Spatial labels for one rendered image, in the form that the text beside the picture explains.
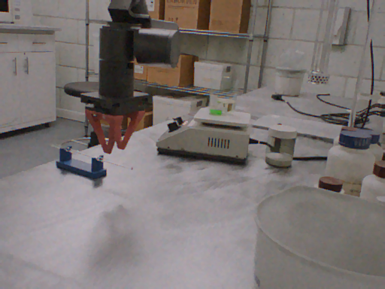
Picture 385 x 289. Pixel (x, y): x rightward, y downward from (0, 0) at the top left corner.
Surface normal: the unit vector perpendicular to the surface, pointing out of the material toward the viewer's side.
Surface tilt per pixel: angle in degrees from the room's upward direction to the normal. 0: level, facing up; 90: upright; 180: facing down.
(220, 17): 89
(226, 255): 0
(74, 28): 90
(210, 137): 90
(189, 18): 87
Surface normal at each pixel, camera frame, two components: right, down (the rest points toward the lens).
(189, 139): -0.17, 0.25
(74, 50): -0.42, 0.19
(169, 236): 0.08, -0.96
